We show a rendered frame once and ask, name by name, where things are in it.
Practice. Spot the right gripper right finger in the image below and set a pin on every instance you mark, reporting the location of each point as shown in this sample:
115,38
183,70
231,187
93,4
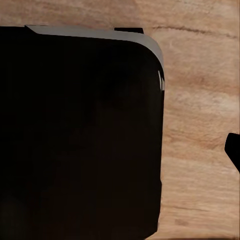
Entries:
232,148

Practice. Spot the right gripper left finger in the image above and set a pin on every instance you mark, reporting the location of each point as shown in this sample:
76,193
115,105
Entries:
12,148

